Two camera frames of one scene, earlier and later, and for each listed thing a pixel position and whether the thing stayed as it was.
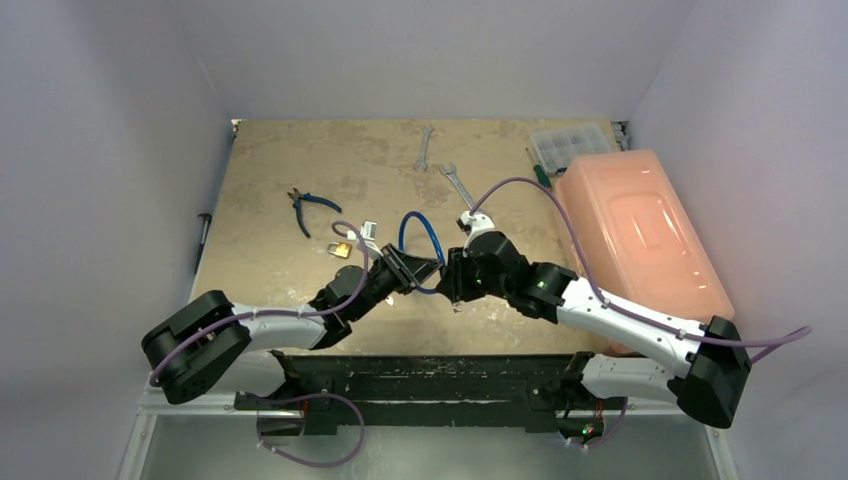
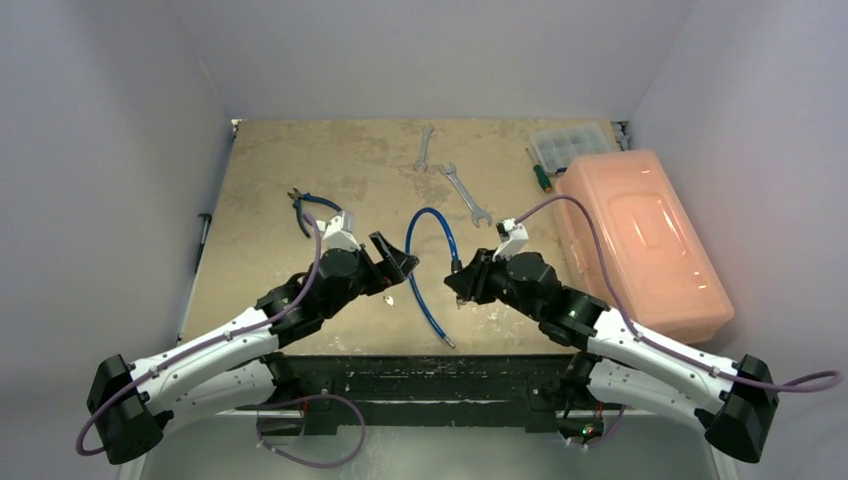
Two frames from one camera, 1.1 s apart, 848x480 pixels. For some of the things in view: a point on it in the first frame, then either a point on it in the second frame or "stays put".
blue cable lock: (401, 243) to (411, 219)
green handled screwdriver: (540, 174) stays put
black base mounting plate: (325, 387) stays put
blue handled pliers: (306, 196) stays put
